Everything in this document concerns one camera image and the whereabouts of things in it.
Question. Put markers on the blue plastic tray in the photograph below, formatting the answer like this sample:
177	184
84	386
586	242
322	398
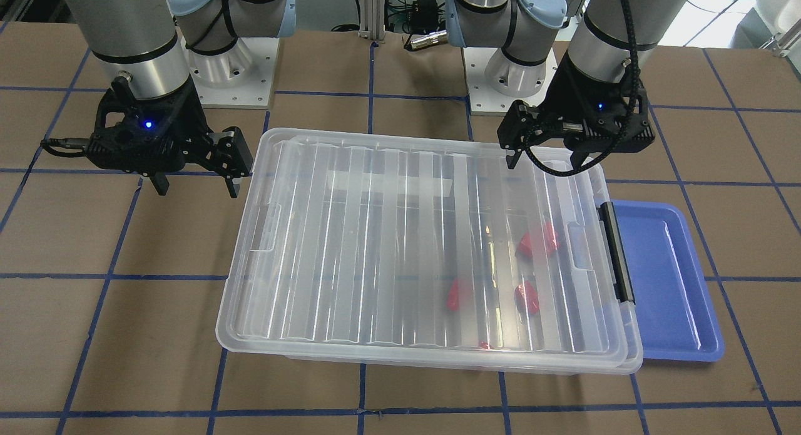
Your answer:
674	310

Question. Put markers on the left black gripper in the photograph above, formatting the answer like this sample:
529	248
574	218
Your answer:
568	92

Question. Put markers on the black box latch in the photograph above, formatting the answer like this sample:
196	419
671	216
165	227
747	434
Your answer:
618	263

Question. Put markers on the clear plastic box lid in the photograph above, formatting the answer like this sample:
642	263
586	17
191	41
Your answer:
293	170

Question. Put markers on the clear plastic storage box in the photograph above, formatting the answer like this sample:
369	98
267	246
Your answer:
372	280

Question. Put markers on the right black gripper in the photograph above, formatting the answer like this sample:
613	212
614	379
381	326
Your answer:
189	124

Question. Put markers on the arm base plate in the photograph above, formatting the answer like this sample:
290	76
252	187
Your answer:
241	78
494	81

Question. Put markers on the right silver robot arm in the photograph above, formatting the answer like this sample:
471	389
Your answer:
157	53

